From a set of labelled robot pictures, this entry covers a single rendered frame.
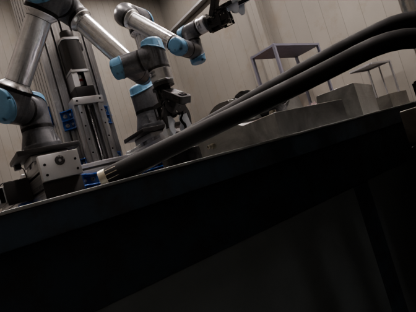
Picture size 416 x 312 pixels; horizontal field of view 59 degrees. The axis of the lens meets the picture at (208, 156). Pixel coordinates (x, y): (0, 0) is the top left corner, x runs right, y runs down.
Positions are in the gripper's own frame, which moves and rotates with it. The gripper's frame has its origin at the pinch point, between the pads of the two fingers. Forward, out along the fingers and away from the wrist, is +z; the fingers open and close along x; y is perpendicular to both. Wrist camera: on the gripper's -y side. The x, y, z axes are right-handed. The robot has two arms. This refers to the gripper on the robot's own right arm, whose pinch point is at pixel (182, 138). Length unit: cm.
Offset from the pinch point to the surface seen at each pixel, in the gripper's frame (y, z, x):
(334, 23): 297, -204, -639
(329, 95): -34.6, 1.1, -33.2
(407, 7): -74, -5, -3
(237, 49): 586, -278, -645
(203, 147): -20.4, 6.2, 8.2
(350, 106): -39, 6, -35
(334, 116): -48, 9, -12
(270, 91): -63, 4, 24
